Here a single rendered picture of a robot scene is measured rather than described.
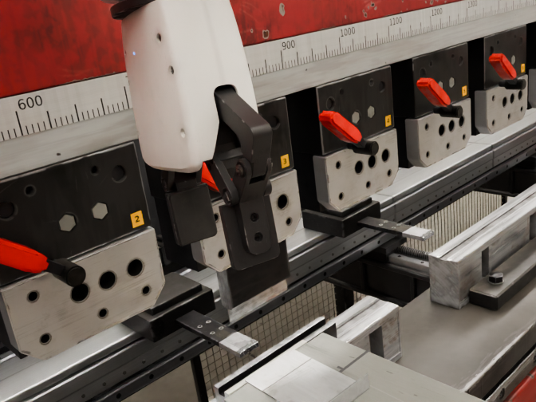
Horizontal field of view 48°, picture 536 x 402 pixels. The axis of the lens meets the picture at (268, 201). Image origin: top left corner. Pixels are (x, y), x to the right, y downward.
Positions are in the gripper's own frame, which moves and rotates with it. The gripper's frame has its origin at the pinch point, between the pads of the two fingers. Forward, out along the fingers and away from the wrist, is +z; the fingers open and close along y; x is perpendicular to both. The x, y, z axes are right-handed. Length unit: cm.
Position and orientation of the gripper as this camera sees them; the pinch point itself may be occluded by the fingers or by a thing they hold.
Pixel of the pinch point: (221, 237)
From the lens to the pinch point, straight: 40.3
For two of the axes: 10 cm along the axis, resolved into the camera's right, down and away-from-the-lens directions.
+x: 8.5, -2.6, 4.5
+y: 4.8, 0.9, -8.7
